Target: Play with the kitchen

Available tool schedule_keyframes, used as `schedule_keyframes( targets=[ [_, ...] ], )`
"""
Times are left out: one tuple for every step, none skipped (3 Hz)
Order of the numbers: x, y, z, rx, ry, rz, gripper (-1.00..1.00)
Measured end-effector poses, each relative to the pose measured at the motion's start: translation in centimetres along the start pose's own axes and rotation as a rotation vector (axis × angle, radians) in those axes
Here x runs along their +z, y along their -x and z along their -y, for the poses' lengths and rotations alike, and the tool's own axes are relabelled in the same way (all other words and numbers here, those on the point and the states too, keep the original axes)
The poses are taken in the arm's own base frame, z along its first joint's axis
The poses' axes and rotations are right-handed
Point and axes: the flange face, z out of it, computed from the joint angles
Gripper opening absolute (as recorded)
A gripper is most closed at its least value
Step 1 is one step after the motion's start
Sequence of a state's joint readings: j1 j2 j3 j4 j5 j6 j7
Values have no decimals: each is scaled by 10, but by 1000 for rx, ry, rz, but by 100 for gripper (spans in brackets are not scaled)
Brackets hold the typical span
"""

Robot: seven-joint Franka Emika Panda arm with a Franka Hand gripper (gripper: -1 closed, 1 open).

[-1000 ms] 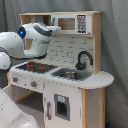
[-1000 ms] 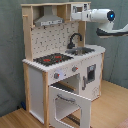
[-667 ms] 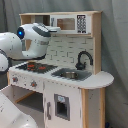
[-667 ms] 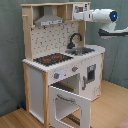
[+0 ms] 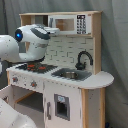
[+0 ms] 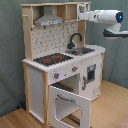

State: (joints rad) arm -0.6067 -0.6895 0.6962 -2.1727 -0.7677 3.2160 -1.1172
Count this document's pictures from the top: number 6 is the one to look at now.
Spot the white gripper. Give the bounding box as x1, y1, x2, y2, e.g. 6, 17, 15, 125
79, 11, 98, 22

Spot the white oven door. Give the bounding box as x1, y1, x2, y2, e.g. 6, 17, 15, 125
49, 86, 91, 128

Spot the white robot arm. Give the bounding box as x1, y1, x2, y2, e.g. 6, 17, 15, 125
79, 10, 128, 39

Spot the wooden toy kitchen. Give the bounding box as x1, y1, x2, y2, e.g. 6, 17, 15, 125
22, 2, 105, 128

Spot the grey toy sink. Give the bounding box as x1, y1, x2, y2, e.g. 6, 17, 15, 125
66, 47, 94, 55

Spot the black toy faucet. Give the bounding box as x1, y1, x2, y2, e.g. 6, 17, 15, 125
67, 33, 82, 49

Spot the grey range hood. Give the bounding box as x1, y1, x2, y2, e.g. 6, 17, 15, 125
35, 5, 64, 27

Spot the right red stove knob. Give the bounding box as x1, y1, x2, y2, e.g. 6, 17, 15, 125
72, 66, 78, 72

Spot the red stove knob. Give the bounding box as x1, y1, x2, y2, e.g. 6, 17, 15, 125
54, 73, 60, 79
72, 66, 78, 72

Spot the black toy stovetop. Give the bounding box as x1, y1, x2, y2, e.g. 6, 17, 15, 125
34, 53, 71, 67

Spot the left red stove knob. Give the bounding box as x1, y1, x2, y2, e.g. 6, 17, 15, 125
54, 73, 60, 79

